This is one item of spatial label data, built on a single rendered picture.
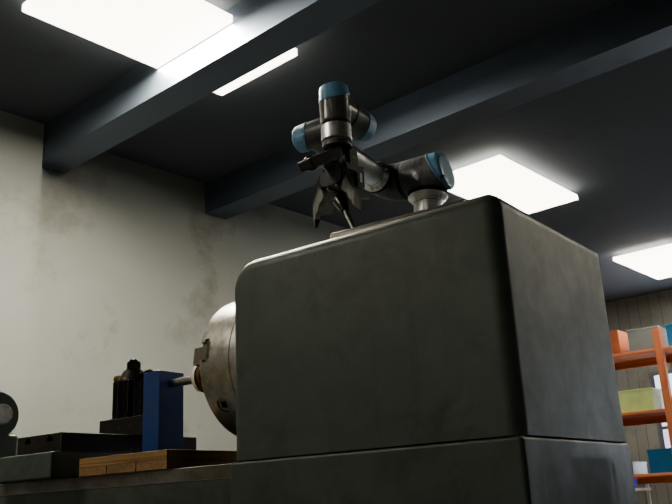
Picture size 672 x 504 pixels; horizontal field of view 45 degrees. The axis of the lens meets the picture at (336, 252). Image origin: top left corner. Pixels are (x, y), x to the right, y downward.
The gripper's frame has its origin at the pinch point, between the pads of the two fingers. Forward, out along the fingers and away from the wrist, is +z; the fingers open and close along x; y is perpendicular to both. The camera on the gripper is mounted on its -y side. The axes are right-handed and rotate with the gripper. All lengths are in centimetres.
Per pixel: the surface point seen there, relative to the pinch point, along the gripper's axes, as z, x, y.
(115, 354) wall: -33, 336, 134
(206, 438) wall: 19, 341, 207
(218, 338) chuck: 28.3, 11.7, -25.4
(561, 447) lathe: 56, -56, -8
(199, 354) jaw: 30.4, 19.5, -24.9
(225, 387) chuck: 38.8, 10.4, -24.8
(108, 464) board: 52, 43, -33
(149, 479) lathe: 56, 31, -30
